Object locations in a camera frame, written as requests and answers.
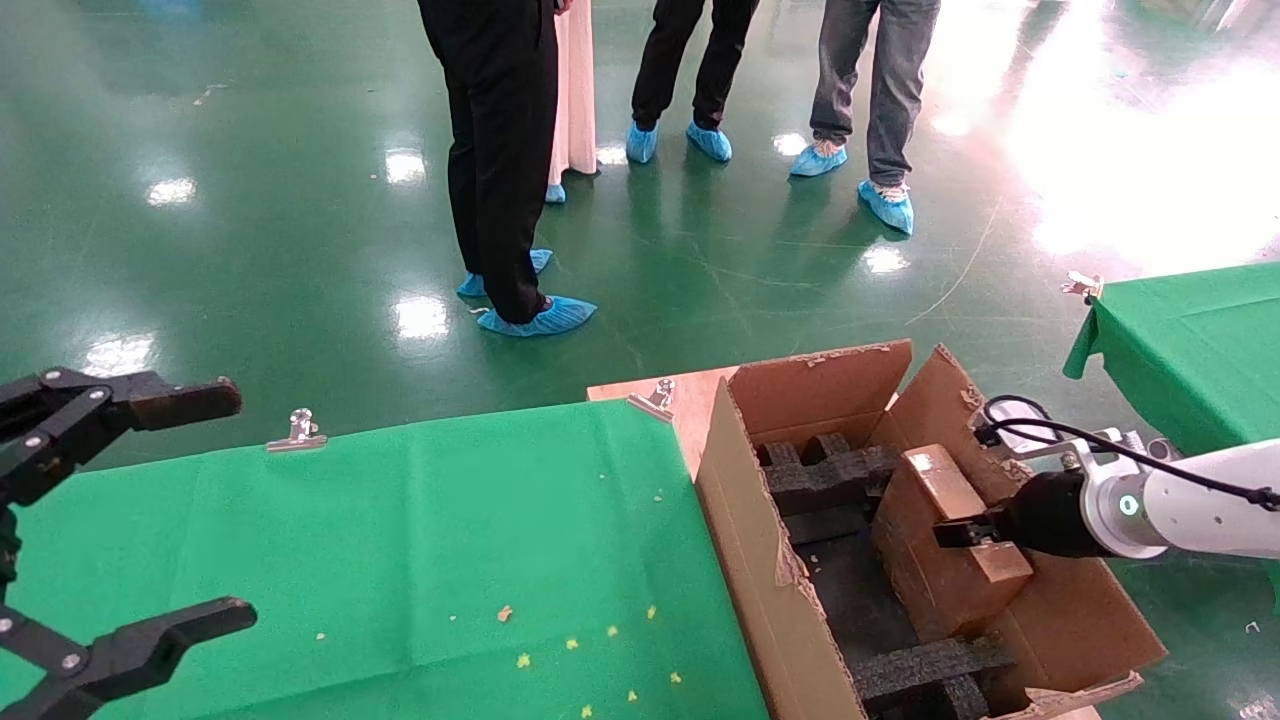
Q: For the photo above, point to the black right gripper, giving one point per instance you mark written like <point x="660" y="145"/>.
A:
<point x="1050" y="515"/>

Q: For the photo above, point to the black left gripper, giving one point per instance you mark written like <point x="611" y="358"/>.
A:
<point x="6" y="550"/>

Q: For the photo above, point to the small brown cardboard box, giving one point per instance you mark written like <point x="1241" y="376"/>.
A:
<point x="940" y="570"/>

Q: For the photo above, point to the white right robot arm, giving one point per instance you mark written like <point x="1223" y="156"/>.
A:
<point x="1210" y="500"/>

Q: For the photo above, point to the large open cardboard carton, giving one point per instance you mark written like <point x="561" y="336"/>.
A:
<point x="1070" y="620"/>

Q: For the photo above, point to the black foam insert block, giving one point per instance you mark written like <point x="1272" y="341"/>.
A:
<point x="820" y="480"/>
<point x="920" y="670"/>

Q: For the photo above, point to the silver binder clip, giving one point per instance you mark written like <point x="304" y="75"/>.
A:
<point x="655" y="398"/>
<point x="297" y="432"/>
<point x="1083" y="286"/>

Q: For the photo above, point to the large green tablecloth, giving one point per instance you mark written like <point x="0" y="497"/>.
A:
<point x="350" y="520"/>

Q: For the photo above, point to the green side table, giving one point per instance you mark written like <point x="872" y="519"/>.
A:
<point x="1200" y="350"/>

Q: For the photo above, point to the blue shoe cover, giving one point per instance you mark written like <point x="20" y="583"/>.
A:
<point x="540" y="260"/>
<point x="555" y="194"/>
<point x="815" y="160"/>
<point x="642" y="143"/>
<point x="888" y="208"/>
<point x="710" y="143"/>
<point x="550" y="318"/>

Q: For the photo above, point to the person in grey jeans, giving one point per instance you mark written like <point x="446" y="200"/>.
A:
<point x="890" y="80"/>

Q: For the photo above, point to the person in wide black trousers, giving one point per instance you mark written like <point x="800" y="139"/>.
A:
<point x="500" y="150"/>

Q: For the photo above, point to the person in slim black trousers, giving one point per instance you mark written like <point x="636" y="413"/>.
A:
<point x="715" y="60"/>

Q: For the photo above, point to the person in pale pink skirt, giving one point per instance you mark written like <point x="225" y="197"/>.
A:
<point x="577" y="100"/>

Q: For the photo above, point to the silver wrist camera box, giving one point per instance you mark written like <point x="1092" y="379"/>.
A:
<point x="1020" y="440"/>

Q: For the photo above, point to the silver camera mount bracket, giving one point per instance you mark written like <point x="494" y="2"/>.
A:
<point x="1095" y="445"/>

